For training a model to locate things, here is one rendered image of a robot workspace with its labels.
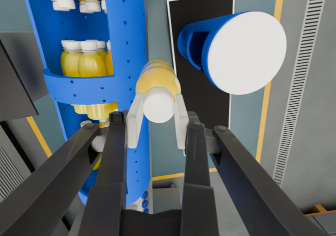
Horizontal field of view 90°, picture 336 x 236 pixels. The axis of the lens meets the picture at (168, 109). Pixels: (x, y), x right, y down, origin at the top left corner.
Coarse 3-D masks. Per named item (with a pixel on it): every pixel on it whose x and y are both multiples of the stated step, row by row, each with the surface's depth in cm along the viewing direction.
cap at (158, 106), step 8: (152, 96) 19; (160, 96) 19; (168, 96) 19; (144, 104) 19; (152, 104) 20; (160, 104) 20; (168, 104) 20; (144, 112) 20; (152, 112) 20; (160, 112) 20; (168, 112) 20; (152, 120) 20; (160, 120) 20
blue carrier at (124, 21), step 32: (32, 0) 42; (128, 0) 37; (64, 32) 53; (96, 32) 59; (128, 32) 39; (128, 64) 42; (64, 96) 41; (96, 96) 40; (128, 96) 45; (64, 128) 55; (128, 160) 52; (128, 192) 57
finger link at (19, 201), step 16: (80, 128) 12; (96, 128) 12; (64, 144) 10; (80, 144) 10; (48, 160) 9; (64, 160) 9; (80, 160) 10; (96, 160) 12; (32, 176) 8; (48, 176) 8; (64, 176) 8; (80, 176) 10; (16, 192) 7; (32, 192) 7; (48, 192) 7; (64, 192) 9; (0, 208) 6; (16, 208) 6; (32, 208) 7; (48, 208) 7; (64, 208) 9; (0, 224) 6; (16, 224) 6; (32, 224) 7; (48, 224) 7
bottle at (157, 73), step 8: (152, 64) 29; (160, 64) 29; (168, 64) 34; (144, 72) 25; (152, 72) 24; (160, 72) 23; (168, 72) 24; (144, 80) 23; (152, 80) 22; (160, 80) 22; (168, 80) 23; (176, 80) 24; (136, 88) 24; (144, 88) 22; (152, 88) 21; (160, 88) 21; (168, 88) 22; (176, 88) 23; (144, 96) 21
